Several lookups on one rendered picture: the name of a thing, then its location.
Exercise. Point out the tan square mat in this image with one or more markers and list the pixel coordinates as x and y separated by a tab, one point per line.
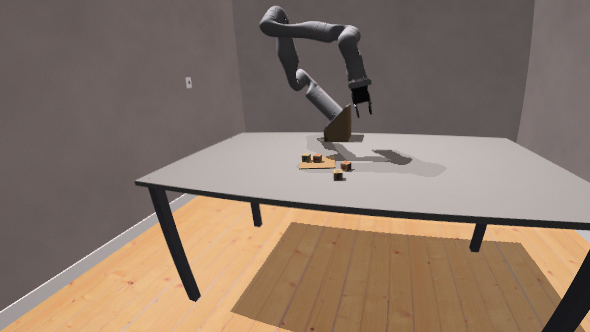
326	163

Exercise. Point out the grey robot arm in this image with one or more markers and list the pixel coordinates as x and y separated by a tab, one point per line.
273	25

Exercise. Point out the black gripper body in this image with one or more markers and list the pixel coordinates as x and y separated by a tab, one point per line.
358	80

